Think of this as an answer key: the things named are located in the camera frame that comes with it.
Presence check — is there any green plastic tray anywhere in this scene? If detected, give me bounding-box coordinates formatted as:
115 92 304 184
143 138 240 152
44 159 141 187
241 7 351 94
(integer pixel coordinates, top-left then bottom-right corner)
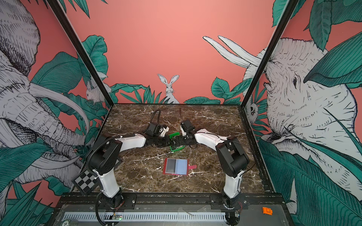
169 132 185 153

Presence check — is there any checkerboard calibration tag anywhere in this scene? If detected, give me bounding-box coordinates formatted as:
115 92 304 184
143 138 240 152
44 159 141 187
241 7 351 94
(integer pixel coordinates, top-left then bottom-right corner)
72 170 99 196

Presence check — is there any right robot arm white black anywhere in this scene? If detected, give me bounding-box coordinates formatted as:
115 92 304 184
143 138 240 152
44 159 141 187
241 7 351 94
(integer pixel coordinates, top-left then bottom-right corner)
167 120 250 208

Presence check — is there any left black frame post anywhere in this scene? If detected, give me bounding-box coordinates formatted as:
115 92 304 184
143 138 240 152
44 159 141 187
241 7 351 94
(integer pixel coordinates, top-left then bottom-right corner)
47 0 114 108

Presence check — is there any black VIP credit card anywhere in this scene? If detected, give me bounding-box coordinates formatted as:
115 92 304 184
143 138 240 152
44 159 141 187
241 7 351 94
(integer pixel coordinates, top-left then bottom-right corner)
165 158 176 174

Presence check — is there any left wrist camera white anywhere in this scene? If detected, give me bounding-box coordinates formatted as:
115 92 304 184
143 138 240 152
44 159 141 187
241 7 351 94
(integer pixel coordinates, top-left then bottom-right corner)
159 125 169 137

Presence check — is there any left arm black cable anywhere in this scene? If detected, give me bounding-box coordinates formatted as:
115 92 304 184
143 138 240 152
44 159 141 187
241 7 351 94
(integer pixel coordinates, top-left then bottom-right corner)
149 109 162 125

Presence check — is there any right black frame post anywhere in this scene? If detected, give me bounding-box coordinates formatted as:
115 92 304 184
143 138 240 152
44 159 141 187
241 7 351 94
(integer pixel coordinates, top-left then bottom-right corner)
241 0 298 109

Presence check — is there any black frame post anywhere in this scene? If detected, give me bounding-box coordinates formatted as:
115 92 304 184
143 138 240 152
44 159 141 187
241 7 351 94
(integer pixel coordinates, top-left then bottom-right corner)
241 0 298 109
47 0 114 108

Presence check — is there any orange connector block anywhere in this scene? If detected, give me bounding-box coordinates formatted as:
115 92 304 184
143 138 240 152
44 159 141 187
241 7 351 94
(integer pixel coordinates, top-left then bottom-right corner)
262 207 273 216

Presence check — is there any white slotted cable duct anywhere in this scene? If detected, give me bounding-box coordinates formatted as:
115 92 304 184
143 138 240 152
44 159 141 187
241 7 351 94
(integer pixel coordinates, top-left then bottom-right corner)
62 212 226 222

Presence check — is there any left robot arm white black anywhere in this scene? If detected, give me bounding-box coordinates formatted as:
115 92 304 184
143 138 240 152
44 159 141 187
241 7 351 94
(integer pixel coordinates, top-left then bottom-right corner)
86 123 169 198

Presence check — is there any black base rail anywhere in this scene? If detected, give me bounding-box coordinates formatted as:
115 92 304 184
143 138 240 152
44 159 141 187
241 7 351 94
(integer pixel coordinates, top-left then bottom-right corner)
56 192 284 210

